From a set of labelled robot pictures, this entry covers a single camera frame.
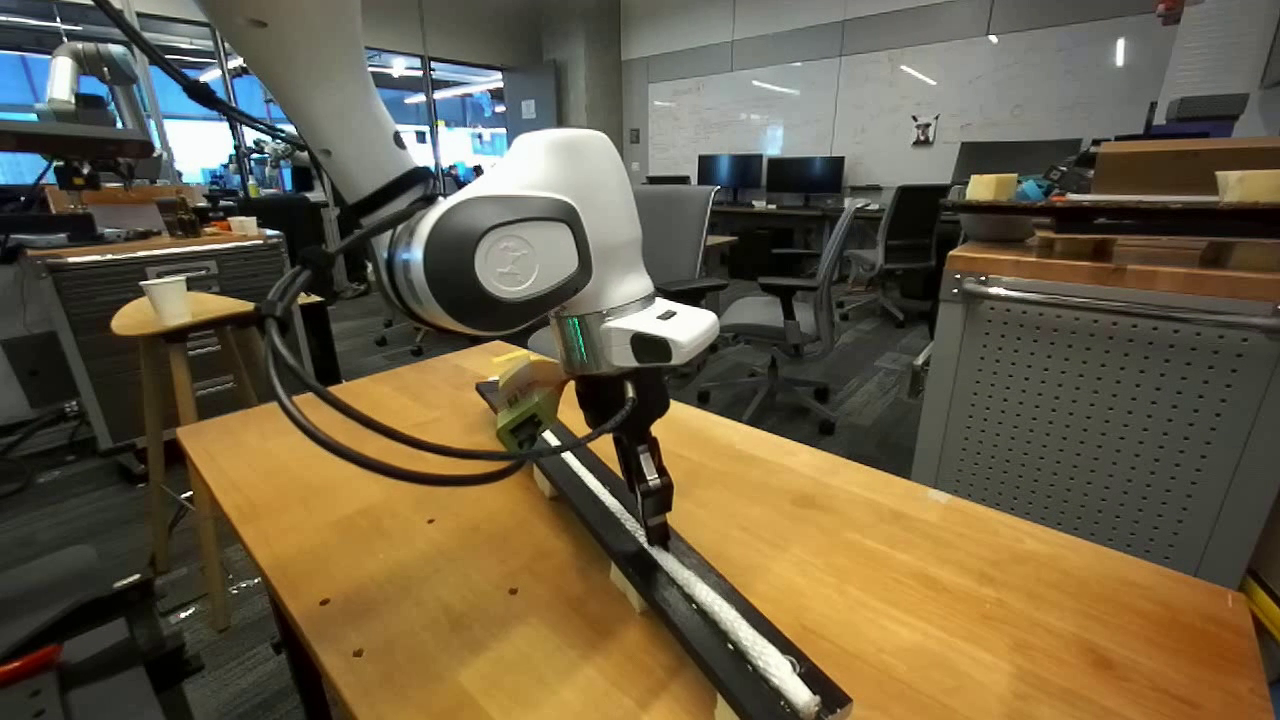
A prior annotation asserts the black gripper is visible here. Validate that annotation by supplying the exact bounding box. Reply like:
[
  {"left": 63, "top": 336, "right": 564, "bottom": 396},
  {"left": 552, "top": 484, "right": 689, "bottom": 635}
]
[{"left": 577, "top": 366, "right": 670, "bottom": 544}]

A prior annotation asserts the white braided rope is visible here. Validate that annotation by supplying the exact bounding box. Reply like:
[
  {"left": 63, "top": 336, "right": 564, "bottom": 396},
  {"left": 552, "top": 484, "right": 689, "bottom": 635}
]
[{"left": 530, "top": 421, "right": 825, "bottom": 720}]

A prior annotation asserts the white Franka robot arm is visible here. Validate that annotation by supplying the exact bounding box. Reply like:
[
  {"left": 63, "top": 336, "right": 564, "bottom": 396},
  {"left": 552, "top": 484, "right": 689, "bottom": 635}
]
[{"left": 197, "top": 0, "right": 721, "bottom": 544}]

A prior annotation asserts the grey office chair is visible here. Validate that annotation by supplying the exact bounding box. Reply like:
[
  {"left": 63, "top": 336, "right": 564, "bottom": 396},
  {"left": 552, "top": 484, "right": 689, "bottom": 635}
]
[{"left": 721, "top": 209, "right": 853, "bottom": 434}]

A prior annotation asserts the grey metal tool cabinet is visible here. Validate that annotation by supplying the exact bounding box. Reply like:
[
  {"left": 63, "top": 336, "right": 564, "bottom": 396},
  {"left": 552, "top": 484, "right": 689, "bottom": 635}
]
[{"left": 913, "top": 243, "right": 1280, "bottom": 584}]

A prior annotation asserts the round wooden stool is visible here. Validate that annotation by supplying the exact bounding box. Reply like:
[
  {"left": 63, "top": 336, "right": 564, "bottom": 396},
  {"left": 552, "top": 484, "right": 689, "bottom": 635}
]
[{"left": 106, "top": 291, "right": 258, "bottom": 570}]

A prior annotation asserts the white paper cup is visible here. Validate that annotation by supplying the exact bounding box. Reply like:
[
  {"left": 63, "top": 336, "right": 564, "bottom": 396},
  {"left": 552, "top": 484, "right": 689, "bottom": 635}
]
[{"left": 143, "top": 276, "right": 191, "bottom": 324}]

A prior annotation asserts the wooden box on cabinet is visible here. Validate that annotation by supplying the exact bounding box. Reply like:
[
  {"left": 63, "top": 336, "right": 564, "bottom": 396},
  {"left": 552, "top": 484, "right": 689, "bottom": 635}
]
[{"left": 1091, "top": 135, "right": 1280, "bottom": 194}]

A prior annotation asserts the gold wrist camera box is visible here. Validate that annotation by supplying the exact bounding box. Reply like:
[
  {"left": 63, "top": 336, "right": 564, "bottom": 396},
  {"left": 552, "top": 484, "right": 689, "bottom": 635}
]
[{"left": 479, "top": 350, "right": 568, "bottom": 450}]

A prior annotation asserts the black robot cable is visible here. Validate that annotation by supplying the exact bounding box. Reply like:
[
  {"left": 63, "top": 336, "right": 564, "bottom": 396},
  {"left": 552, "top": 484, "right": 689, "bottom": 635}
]
[{"left": 75, "top": 0, "right": 643, "bottom": 486}]

